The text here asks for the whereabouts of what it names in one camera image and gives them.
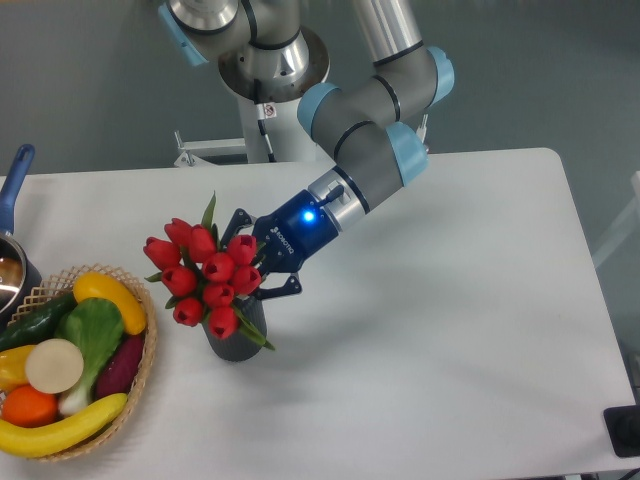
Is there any round beige radish slice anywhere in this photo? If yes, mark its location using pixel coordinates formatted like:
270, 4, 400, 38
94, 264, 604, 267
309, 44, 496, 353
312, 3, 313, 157
25, 338, 84, 394

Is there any blue handled saucepan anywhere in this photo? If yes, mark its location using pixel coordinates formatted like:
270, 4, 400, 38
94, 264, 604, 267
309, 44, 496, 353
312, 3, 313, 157
1, 144, 41, 331

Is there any white frame at right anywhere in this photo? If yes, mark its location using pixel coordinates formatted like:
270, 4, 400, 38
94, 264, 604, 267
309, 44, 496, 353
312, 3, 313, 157
592, 171, 639, 269

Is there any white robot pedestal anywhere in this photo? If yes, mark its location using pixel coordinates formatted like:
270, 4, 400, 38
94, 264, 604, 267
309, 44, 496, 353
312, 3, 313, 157
174, 97, 331, 167

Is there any black device at edge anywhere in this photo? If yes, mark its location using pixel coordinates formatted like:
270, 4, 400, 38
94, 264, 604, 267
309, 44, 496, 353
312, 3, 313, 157
603, 405, 639, 458

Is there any yellow bell pepper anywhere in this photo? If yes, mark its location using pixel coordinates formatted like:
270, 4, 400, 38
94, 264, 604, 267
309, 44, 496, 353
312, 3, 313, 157
0, 345, 35, 392

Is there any yellow banana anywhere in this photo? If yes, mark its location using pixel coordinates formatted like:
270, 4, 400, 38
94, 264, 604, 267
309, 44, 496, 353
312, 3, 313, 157
1, 393, 128, 458

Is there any green bok choy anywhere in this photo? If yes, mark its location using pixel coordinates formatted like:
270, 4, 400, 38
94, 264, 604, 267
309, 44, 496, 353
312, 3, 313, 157
55, 298, 124, 417

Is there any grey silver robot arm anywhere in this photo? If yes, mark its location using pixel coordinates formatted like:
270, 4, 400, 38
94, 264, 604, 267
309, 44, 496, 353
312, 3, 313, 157
158, 1, 455, 300

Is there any dark grey ribbed vase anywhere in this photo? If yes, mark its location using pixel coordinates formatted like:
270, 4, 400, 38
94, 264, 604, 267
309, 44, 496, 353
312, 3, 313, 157
203, 297, 267, 362

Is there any woven wicker basket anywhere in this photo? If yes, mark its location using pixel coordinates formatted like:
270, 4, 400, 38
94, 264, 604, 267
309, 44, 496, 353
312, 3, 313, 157
1, 264, 157, 461

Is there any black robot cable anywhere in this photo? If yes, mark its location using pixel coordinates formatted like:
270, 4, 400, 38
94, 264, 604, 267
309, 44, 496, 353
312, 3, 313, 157
252, 79, 278, 164

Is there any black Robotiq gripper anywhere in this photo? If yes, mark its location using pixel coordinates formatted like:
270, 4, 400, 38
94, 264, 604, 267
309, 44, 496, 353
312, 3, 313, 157
220, 188, 344, 301

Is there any red tulip bouquet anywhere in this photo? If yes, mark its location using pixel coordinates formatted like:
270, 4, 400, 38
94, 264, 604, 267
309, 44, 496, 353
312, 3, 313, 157
143, 196, 275, 351

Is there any purple sweet potato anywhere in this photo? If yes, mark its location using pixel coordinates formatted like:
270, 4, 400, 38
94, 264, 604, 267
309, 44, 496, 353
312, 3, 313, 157
94, 335, 144, 399

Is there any dark green cucumber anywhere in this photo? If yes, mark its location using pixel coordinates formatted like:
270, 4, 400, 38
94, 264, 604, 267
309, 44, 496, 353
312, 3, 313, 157
1, 292, 77, 351

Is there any orange fruit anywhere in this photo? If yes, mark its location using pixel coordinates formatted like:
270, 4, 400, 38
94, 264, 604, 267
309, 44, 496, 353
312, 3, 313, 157
1, 385, 58, 428

